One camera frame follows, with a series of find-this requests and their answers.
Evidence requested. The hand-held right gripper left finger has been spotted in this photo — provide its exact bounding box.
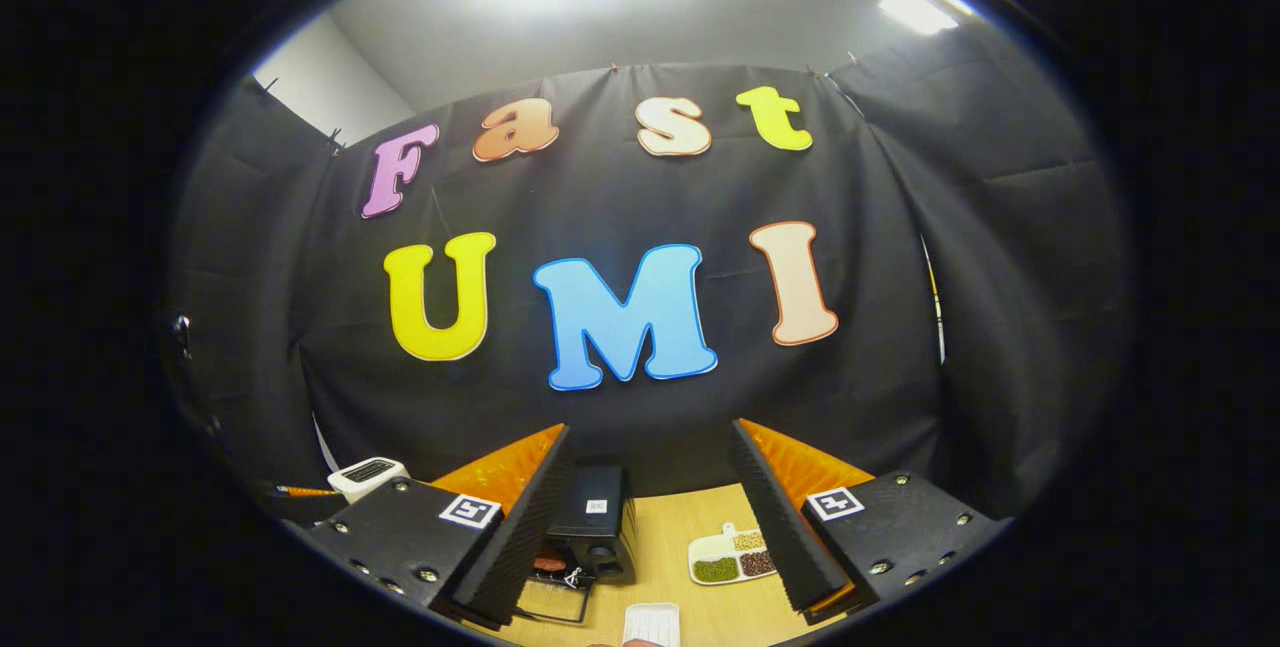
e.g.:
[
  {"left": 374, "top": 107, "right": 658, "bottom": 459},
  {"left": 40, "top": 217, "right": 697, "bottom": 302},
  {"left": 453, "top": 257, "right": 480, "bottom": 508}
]
[{"left": 305, "top": 423, "right": 578, "bottom": 628}]

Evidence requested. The white toaster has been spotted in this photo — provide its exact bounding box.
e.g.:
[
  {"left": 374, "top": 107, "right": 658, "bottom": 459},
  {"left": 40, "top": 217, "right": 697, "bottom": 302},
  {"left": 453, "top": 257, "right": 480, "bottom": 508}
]
[{"left": 327, "top": 457, "right": 410, "bottom": 506}]

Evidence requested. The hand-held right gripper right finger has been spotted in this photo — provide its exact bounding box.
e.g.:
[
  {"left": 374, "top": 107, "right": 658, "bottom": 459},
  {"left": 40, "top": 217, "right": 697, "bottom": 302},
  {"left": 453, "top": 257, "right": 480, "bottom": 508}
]
[{"left": 727, "top": 417, "right": 1009, "bottom": 626}]

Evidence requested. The black electric oven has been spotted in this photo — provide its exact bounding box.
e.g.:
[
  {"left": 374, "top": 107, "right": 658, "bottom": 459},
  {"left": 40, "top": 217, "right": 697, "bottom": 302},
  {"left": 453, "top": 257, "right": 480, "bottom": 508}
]
[{"left": 513, "top": 465, "right": 641, "bottom": 628}]

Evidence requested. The white ribbed tray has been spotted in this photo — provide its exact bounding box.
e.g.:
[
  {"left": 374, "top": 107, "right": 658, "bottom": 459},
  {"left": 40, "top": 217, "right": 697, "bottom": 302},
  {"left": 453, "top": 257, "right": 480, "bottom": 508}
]
[{"left": 621, "top": 603, "right": 682, "bottom": 647}]

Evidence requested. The black backdrop cloth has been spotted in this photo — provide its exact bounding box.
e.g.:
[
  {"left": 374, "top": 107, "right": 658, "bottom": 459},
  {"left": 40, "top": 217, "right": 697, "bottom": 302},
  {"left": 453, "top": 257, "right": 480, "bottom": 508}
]
[{"left": 165, "top": 22, "right": 1136, "bottom": 518}]

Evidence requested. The small ceiling light panel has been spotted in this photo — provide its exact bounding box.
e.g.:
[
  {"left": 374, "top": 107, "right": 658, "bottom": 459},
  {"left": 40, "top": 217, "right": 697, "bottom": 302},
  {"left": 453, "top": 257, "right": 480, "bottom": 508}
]
[{"left": 878, "top": 0, "right": 966, "bottom": 36}]

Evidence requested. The white divided plate of beans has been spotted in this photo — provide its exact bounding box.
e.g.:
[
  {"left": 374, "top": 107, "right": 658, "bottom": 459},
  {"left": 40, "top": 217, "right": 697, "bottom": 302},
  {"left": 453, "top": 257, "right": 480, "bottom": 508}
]
[{"left": 687, "top": 523, "right": 780, "bottom": 587}]

